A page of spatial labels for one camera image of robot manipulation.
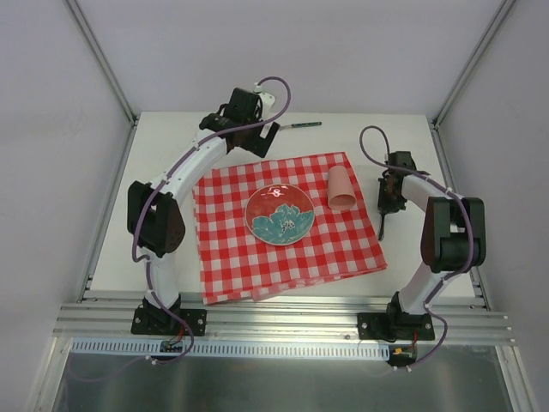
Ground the aluminium frame post right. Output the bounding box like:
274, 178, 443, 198
431, 0, 517, 130

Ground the aluminium frame post left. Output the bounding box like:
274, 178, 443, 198
63, 0, 139, 128

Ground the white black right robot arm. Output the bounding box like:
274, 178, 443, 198
377, 151, 486, 339

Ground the aluminium frame post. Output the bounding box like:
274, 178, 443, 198
63, 0, 139, 128
431, 0, 517, 130

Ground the fork with green handle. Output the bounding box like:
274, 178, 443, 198
281, 122, 323, 130

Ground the salmon pink plastic cup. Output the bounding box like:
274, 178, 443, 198
327, 165, 356, 211

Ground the red teal ceramic plate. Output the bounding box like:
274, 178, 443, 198
244, 184, 315, 245

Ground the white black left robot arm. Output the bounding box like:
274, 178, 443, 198
127, 83, 280, 333

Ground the silver table knife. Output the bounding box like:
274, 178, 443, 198
377, 213, 386, 242

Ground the aluminium front rail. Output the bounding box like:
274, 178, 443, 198
53, 291, 518, 346

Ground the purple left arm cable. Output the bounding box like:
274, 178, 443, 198
68, 76, 293, 383

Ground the red white checkered cloth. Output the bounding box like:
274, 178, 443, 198
193, 152, 387, 304

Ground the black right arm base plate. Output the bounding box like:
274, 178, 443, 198
357, 312, 435, 342

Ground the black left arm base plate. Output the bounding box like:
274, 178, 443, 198
130, 306, 208, 336

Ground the white slotted cable duct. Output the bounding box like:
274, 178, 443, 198
70, 338, 389, 361

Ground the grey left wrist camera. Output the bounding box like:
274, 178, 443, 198
252, 82, 276, 120

